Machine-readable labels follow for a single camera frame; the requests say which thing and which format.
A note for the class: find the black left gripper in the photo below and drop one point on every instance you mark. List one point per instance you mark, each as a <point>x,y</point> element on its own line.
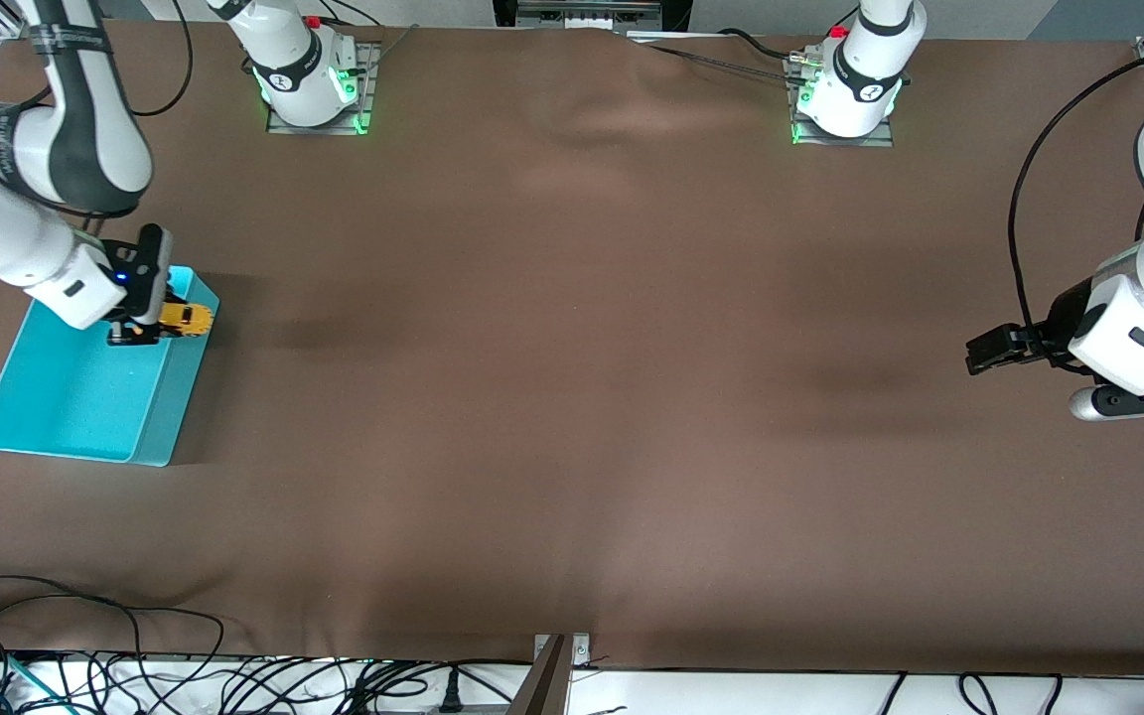
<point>1060,319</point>

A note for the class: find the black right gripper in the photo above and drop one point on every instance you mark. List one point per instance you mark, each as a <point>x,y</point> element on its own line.
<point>125,336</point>

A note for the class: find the yellow beetle toy car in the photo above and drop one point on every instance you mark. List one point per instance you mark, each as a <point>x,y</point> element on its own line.
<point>187,318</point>

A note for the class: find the turquoise plastic bin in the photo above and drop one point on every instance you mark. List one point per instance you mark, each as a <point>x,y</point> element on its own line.
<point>75,397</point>

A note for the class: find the brown table cloth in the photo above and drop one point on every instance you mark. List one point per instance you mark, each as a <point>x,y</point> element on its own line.
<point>572,397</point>

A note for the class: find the black power plug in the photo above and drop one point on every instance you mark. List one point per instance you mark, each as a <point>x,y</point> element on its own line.
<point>450,695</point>

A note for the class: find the black device with white strip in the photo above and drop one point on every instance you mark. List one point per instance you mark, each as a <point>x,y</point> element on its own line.
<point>592,12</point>

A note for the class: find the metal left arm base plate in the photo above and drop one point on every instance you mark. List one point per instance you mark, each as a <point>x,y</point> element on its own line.
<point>880,137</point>

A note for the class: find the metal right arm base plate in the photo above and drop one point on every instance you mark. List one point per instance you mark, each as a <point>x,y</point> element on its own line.
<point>365,89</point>

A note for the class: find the metal bracket with screws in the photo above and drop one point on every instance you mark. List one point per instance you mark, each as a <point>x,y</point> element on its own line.
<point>554,680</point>

